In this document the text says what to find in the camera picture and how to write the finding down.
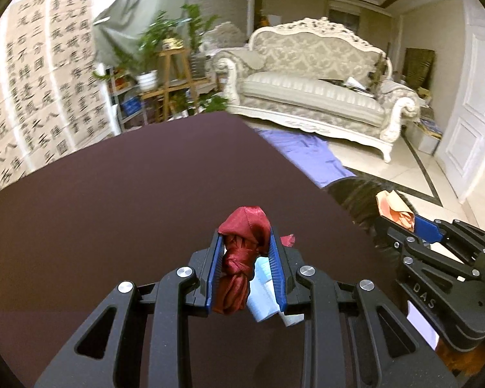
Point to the metal storage rack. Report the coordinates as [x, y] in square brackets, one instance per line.
[127, 105]

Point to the stack of boxes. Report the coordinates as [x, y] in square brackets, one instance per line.
[428, 137]

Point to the white panel door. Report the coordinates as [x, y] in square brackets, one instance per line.
[473, 121]

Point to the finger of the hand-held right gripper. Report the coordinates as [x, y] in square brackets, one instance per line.
[404, 250]
[428, 228]

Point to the blue cloth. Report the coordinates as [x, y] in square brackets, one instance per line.
[307, 157]

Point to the red satin cloth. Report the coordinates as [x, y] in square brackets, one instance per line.
[242, 234]

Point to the black trash bag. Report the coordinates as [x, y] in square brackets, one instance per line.
[355, 198]

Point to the wall of calligraphy sheets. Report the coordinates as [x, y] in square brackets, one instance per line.
[36, 89]

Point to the small leafy floor plant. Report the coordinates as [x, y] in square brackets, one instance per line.
[214, 103]

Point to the dark brown cabinet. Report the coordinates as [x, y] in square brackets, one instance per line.
[418, 66]

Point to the papers on sofa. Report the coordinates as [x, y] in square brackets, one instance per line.
[353, 84]

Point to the ornate white sofa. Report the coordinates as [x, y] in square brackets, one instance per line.
[299, 93]

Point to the wooden plant stand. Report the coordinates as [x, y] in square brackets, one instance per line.
[171, 85]

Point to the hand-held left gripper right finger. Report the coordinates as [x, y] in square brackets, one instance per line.
[277, 275]

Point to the tall plant in grey pot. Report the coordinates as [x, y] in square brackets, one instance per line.
[198, 64]

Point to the ornate white armchair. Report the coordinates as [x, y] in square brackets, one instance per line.
[226, 34]

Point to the pale orange paper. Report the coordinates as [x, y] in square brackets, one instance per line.
[396, 210]

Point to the light blue paper packet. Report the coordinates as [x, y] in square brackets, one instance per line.
[262, 299]

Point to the camouflage cloth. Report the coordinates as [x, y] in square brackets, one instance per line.
[380, 72]

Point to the green plant in patterned pot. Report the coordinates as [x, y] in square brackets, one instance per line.
[170, 43]

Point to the striped sofa cushion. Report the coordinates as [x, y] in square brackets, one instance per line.
[250, 58]

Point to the green plant in white pot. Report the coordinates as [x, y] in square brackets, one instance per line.
[147, 81]

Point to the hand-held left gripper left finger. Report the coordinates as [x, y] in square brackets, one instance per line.
[214, 275]

